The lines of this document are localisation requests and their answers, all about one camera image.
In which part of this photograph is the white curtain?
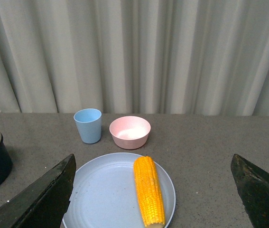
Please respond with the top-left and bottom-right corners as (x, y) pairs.
(0, 0), (269, 116)

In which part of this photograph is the yellow corn cob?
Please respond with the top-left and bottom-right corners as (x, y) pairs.
(133, 156), (166, 228)

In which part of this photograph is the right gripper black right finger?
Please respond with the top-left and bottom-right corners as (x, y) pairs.
(231, 154), (269, 228)

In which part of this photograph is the light blue plate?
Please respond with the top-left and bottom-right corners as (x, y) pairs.
(62, 152), (176, 228)

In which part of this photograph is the light blue cup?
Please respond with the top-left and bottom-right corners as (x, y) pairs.
(74, 108), (102, 144)

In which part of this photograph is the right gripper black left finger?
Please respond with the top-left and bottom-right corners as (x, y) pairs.
(0, 154), (76, 228)

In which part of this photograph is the pink bowl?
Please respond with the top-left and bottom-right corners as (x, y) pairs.
(109, 116), (151, 150)

